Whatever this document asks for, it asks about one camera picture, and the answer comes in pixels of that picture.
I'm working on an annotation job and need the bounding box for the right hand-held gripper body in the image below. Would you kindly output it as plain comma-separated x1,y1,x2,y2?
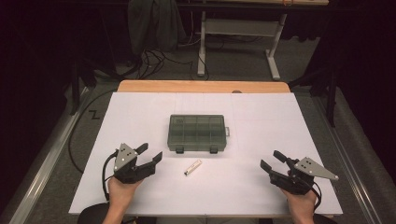
269,157,340,196

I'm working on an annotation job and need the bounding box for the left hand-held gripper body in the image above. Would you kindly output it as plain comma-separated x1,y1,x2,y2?
113,143,156,185

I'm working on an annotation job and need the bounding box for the small white cylinder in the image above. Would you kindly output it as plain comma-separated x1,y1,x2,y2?
183,159,204,176

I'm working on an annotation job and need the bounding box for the green plastic compartment box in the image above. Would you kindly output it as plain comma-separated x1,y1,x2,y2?
166,114,231,155

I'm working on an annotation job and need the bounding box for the person's right hand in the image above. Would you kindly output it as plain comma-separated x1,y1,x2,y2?
281,188,318,216

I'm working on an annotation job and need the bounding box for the person's left hand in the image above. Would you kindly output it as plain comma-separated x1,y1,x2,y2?
107,177,142,209

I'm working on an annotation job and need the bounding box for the person's right knee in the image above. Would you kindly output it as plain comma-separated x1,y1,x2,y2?
312,214,339,224

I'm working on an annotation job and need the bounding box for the person's knee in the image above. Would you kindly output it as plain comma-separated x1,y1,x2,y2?
77,203,110,224
312,214,339,224

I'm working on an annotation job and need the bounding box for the white table cover sheet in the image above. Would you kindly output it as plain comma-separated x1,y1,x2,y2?
68,91,344,217

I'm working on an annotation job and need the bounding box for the person's left knee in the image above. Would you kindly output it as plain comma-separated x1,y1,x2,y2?
77,203,110,224

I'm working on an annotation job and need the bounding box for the black metal stand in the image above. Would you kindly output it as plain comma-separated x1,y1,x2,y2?
69,59,97,116
288,66,339,128

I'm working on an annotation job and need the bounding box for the grey hanging cloth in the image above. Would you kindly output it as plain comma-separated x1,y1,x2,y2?
127,0,187,55

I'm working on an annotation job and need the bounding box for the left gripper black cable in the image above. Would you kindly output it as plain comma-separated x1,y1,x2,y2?
102,150,120,202

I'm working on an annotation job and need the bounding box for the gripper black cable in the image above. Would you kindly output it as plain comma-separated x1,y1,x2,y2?
102,150,120,202
311,181,322,213

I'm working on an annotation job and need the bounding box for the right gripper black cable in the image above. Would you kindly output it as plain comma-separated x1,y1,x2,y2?
311,181,322,213

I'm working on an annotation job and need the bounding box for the aluminium floor rail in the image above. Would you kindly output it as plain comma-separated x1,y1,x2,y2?
8,87,90,224
314,96,382,224

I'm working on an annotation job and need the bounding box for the long black floor cable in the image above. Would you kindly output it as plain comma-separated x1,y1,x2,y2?
67,89,118,175

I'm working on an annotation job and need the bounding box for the bundle of black floor cables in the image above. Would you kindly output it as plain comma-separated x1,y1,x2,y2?
124,48,209,81

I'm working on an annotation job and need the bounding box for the white metal desk frame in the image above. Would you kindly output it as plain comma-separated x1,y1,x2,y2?
196,11,288,81

